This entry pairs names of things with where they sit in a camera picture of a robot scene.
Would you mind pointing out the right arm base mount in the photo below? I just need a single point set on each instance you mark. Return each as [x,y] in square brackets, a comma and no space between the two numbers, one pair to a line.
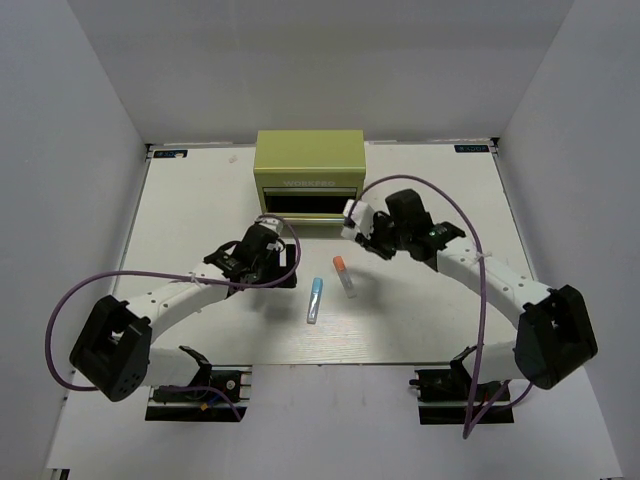
[443,392]

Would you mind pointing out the left blue corner label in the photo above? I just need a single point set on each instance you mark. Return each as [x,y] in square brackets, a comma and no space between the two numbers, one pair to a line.
[170,154]

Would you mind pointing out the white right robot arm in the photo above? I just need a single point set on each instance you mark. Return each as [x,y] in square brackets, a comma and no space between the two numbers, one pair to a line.
[554,336]

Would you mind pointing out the right blue corner label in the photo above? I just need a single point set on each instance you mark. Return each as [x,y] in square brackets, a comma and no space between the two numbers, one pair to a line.
[471,148]

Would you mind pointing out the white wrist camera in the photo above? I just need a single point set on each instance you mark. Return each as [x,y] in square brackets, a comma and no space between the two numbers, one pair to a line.
[360,215]
[272,222]

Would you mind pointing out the blue highlighter marker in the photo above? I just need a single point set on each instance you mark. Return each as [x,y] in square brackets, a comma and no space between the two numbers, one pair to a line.
[314,301]

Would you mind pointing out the green highlighter marker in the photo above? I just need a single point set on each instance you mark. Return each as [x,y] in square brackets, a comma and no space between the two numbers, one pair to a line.
[349,233]

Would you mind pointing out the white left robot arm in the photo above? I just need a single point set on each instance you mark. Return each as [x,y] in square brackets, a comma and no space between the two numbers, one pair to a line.
[115,350]

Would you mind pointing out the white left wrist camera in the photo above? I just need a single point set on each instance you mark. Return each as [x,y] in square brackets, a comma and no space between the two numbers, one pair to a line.
[272,222]

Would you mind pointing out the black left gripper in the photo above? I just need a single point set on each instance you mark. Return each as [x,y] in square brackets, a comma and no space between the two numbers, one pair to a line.
[281,272]

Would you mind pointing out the blue corner label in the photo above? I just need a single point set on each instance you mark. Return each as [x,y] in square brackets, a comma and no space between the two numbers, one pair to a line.
[471,148]
[170,154]

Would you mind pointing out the orange cap highlighter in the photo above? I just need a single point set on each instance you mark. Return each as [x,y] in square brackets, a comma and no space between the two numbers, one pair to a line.
[344,276]

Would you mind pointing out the green metal drawer box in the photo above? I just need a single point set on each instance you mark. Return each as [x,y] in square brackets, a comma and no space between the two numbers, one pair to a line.
[308,176]

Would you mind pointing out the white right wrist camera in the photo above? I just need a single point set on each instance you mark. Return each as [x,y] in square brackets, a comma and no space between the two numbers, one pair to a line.
[360,215]

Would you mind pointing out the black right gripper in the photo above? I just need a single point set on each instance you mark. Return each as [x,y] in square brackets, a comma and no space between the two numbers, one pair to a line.
[375,247]

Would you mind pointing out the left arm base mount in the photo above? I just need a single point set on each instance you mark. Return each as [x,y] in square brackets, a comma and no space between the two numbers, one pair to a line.
[200,395]

